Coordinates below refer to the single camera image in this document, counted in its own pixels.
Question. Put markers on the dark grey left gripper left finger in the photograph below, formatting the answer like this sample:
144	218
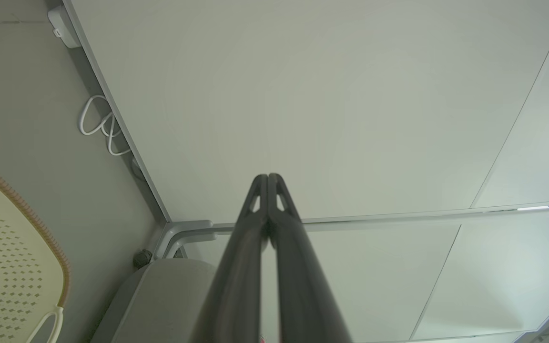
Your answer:
234	286

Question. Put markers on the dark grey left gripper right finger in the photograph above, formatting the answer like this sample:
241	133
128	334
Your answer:
303	286

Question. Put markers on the grey upholstered seat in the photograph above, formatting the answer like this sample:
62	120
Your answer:
160	305

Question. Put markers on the small dark caster wheel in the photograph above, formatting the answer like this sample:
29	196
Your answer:
142	258

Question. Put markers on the large white partition panel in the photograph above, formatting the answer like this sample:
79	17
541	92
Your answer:
303	95

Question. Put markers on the cream perforated laundry basket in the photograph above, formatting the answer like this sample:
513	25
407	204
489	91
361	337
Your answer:
7	238

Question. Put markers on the small white plastic box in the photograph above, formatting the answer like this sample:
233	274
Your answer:
63	26

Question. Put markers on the white partition panel with rail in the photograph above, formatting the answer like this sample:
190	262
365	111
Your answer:
374	276

